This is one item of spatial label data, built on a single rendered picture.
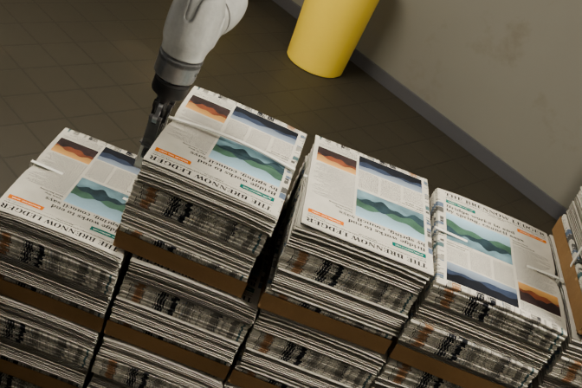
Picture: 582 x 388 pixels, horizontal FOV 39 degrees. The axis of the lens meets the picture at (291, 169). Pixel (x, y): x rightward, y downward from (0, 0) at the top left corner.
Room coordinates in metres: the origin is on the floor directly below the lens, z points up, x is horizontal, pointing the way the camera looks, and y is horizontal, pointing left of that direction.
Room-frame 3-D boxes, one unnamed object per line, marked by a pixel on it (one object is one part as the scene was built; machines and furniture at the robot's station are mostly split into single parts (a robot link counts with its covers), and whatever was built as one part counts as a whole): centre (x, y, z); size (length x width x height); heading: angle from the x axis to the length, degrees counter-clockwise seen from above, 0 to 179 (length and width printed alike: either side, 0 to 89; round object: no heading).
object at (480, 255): (1.53, -0.47, 0.95); 0.38 x 0.29 x 0.23; 3
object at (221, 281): (1.39, 0.13, 0.86); 0.29 x 0.16 x 0.04; 92
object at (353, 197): (1.51, -0.18, 1.06); 0.37 x 0.29 x 0.01; 5
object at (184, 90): (1.48, 0.30, 1.11); 0.08 x 0.07 x 0.09; 3
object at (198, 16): (1.50, 0.29, 1.29); 0.13 x 0.11 x 0.16; 176
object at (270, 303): (1.51, -0.17, 0.86); 0.38 x 0.29 x 0.04; 5
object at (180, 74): (1.48, 0.29, 1.19); 0.09 x 0.09 x 0.06
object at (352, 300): (1.51, -0.18, 0.95); 0.38 x 0.29 x 0.23; 5
